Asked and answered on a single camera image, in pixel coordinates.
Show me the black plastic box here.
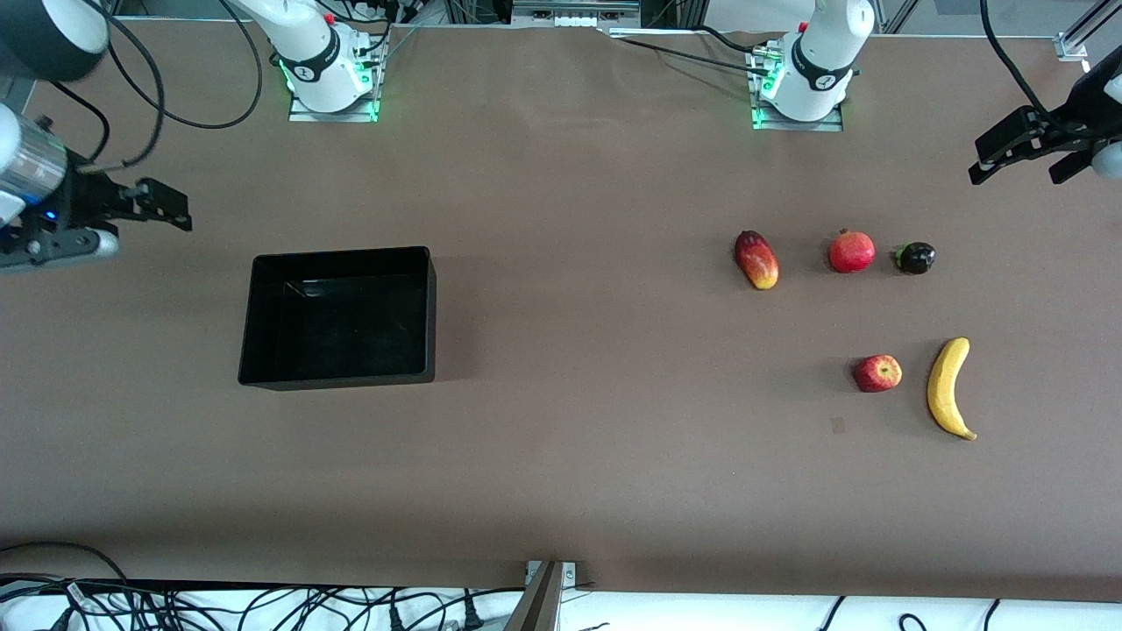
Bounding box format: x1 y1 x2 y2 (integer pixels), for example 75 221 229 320
238 246 437 391

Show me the yellow banana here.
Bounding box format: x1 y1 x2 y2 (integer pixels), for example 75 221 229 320
927 337 978 442

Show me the red apple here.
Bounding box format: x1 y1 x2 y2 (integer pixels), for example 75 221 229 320
854 354 904 393

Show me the dark purple eggplant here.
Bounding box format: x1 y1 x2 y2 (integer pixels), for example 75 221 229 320
893 242 937 276

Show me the red pomegranate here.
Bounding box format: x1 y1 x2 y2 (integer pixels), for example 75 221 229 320
828 229 877 274

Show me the red yellow mango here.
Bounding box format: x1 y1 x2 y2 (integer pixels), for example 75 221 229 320
734 230 780 291

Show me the grey power strip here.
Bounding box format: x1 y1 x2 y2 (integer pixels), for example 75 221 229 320
512 0 642 28

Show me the brown paper table cover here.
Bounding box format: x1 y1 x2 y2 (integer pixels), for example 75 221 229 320
0 19 1122 604

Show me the aluminium frame profile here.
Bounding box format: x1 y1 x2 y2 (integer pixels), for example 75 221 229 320
1055 0 1122 61

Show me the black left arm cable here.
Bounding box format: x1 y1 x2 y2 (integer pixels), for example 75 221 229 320
979 0 1057 121

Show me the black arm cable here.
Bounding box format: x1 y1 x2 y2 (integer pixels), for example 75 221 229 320
979 0 1057 121
48 0 265 169

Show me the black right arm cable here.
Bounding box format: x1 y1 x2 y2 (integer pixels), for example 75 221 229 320
48 0 265 169

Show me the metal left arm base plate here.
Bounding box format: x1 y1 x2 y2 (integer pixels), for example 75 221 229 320
748 44 845 133

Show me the black base power cable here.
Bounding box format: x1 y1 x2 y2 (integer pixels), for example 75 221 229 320
610 25 777 78

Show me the black floor cable tangle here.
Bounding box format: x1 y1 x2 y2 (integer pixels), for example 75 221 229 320
0 542 527 631

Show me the grey metal camera pole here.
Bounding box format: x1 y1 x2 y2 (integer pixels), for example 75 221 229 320
503 559 579 631

